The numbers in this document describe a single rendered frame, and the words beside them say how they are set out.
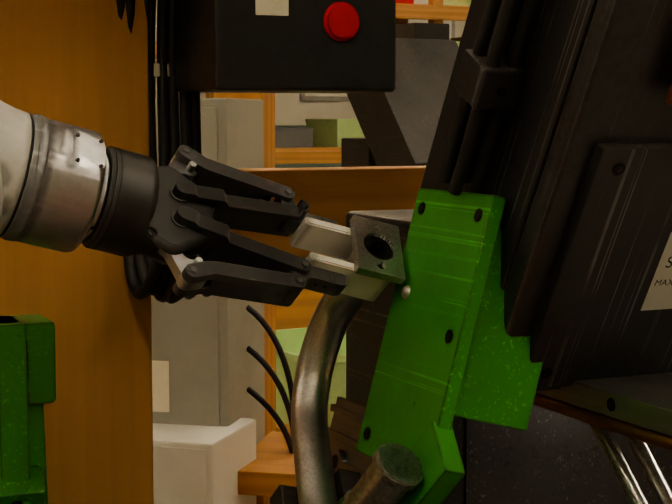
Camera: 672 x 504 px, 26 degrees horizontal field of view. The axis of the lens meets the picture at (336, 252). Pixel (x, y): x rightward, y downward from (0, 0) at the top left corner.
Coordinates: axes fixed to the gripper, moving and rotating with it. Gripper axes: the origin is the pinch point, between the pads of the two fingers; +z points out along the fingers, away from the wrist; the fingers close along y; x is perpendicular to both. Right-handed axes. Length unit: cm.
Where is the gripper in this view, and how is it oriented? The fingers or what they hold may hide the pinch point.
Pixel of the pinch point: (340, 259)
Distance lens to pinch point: 112.6
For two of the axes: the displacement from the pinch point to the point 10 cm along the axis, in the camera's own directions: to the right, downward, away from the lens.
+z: 8.8, 2.3, 4.2
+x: -4.6, 6.1, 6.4
